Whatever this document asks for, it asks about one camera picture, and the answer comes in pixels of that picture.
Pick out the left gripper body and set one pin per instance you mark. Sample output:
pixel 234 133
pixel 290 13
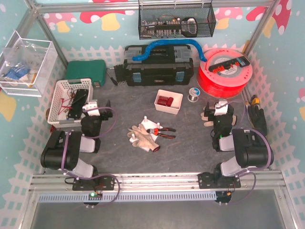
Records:
pixel 105 113

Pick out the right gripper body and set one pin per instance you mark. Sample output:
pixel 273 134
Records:
pixel 210 113

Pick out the white peg base plate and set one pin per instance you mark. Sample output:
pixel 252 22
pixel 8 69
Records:
pixel 148 124

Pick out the light work glove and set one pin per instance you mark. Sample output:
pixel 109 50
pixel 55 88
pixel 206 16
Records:
pixel 143 138
pixel 209 123

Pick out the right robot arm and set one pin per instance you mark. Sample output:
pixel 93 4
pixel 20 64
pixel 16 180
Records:
pixel 250 146

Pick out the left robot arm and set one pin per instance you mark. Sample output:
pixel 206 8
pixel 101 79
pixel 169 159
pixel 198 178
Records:
pixel 62 149

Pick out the white spring box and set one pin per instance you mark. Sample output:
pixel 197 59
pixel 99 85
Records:
pixel 176 105

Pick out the black screwdriver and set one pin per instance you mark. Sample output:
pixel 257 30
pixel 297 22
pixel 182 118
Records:
pixel 112 78

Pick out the green plastic case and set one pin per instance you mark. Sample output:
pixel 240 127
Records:
pixel 94 69

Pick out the red filament spool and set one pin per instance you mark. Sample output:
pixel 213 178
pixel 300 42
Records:
pixel 225 84

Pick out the white perforated basket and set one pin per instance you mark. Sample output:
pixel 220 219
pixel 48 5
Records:
pixel 64 97

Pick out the red springs in box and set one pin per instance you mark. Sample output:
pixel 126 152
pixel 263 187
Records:
pixel 165 101

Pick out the black terminal strip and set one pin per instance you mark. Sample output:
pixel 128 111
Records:
pixel 239 61

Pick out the black plastic toolbox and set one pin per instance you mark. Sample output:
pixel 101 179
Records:
pixel 166 65

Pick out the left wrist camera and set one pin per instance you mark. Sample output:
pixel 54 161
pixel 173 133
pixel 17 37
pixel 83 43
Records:
pixel 91 109

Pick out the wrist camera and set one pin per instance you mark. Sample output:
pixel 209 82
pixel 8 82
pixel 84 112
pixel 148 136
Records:
pixel 91 109
pixel 221 108

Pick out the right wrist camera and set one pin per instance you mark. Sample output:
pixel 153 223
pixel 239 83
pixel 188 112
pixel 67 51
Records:
pixel 221 108

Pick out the small solder wire spool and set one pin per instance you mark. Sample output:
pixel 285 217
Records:
pixel 193 94

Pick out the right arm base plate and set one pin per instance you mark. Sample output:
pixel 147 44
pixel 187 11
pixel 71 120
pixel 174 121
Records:
pixel 208 180

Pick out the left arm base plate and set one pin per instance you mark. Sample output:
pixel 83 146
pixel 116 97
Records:
pixel 98 184

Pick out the grey slotted cable duct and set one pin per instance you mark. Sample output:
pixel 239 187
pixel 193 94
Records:
pixel 128 197

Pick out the clear acrylic wall box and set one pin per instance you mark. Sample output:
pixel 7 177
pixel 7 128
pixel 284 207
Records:
pixel 26 65

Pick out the black wire mesh basket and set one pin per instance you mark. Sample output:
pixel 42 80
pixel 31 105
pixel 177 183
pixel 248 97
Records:
pixel 175 20

